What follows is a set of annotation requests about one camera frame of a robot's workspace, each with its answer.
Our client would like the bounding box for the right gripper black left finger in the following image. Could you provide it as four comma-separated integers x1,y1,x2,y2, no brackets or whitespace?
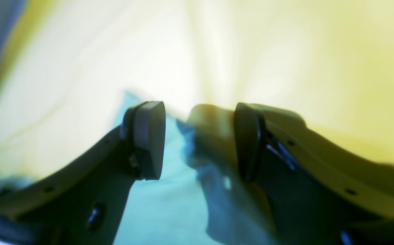
0,101,166,245

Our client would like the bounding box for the yellow table cloth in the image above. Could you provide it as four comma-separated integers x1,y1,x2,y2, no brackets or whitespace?
0,0,394,177

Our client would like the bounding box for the green T-shirt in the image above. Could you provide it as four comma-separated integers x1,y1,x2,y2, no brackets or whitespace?
114,104,279,245

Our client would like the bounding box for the image right gripper black right finger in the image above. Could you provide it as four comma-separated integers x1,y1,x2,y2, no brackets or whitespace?
234,102,394,245

